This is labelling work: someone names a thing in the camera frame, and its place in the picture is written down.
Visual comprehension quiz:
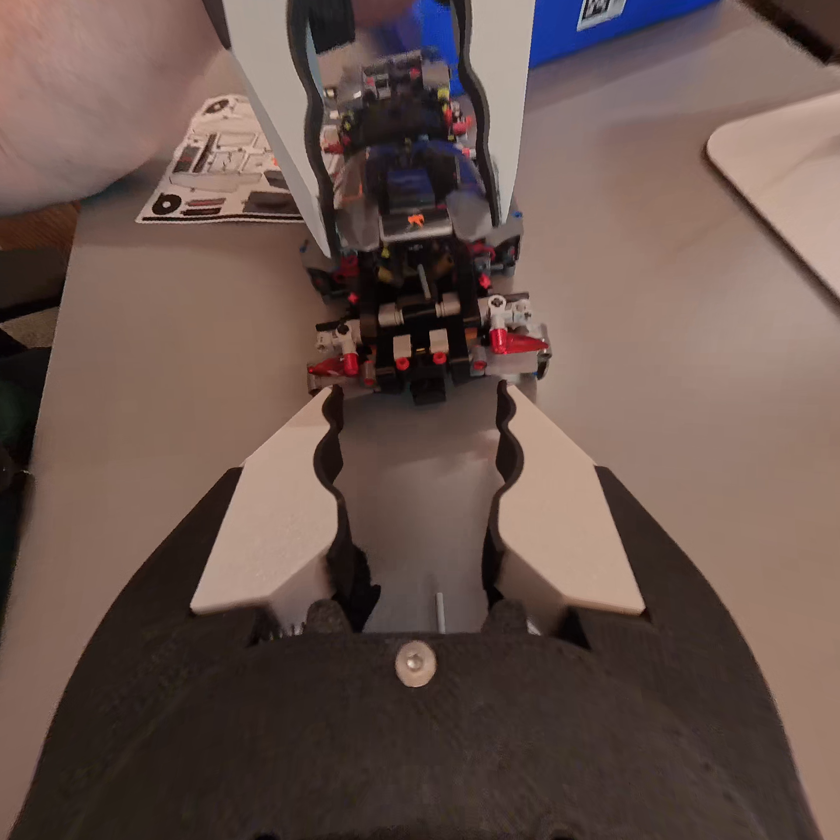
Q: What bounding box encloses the blue box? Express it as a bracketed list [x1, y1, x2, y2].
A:
[528, 0, 719, 70]

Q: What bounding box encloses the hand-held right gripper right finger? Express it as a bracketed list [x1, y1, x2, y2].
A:
[482, 382, 647, 634]

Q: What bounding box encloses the white monitor stand base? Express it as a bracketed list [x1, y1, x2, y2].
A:
[705, 91, 840, 304]

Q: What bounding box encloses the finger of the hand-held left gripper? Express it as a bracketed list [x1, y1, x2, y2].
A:
[222, 0, 342, 259]
[453, 0, 536, 227]

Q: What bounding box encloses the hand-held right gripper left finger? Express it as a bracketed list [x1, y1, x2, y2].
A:
[190, 387, 378, 634]

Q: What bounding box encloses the grey black lego car model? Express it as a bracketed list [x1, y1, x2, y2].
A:
[303, 46, 553, 406]

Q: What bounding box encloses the person's left forearm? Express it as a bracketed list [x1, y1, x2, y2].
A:
[0, 0, 263, 217]

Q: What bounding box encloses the lego sticker sheet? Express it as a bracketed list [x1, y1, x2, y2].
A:
[134, 95, 309, 225]

